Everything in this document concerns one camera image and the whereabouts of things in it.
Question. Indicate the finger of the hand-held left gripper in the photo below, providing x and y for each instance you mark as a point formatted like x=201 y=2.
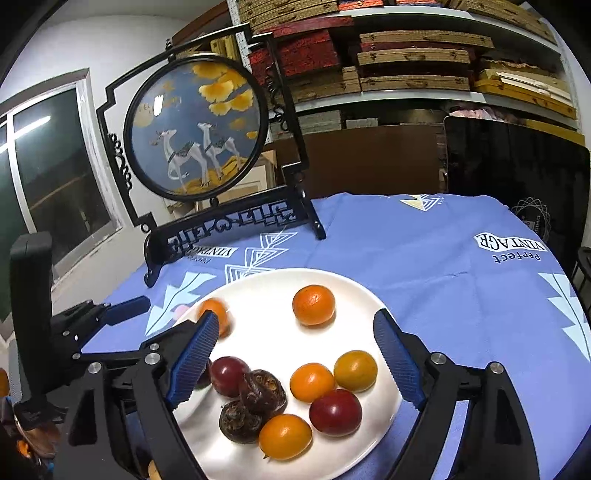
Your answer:
x=120 y=354
x=131 y=307

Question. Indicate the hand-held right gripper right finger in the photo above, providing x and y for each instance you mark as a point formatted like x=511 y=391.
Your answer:
x=396 y=360

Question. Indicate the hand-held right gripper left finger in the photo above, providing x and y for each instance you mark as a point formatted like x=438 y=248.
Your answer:
x=194 y=360

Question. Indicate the red passion fruit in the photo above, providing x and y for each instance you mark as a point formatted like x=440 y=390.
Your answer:
x=228 y=376
x=335 y=412

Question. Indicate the yellow passion fruit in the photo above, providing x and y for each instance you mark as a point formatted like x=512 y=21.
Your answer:
x=355 y=370

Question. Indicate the orange mandarin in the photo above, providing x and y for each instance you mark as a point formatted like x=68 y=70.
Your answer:
x=311 y=382
x=285 y=436
x=220 y=314
x=314 y=304

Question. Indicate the dark dried tangerine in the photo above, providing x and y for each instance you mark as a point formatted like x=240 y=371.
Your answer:
x=262 y=392
x=239 y=422

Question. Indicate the white round plate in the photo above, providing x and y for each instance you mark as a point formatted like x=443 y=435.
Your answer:
x=268 y=332

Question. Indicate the blue printed tablecloth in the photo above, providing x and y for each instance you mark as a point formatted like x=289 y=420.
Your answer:
x=438 y=286

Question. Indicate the aluminium framed window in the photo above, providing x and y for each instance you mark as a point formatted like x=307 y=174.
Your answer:
x=60 y=184

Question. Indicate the black framed deer screen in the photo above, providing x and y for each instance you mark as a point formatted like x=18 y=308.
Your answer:
x=198 y=124

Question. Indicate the pink cloth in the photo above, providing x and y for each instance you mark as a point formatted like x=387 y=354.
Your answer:
x=475 y=113

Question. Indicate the white metal shelf unit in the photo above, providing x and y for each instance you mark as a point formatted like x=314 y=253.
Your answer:
x=392 y=99

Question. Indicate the dark red lacquer box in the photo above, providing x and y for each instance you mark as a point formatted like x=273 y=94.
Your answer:
x=300 y=53

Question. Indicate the red speckled box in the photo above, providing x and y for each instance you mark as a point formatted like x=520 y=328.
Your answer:
x=360 y=3

